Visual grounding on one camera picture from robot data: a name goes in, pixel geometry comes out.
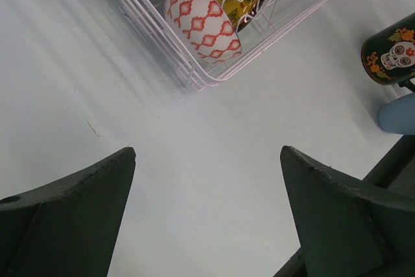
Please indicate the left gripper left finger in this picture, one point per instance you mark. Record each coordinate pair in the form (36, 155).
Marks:
(68, 227)

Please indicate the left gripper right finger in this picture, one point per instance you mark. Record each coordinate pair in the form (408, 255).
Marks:
(343, 218)

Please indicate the clear wire dish rack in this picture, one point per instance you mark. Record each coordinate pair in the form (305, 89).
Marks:
(274, 19)

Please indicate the blue patterned bowl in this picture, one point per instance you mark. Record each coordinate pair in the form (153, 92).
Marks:
(205, 29)

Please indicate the light blue cup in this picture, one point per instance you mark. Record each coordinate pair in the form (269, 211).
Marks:
(397, 117)

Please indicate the red black mug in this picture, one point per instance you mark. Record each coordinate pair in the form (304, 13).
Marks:
(388, 56)

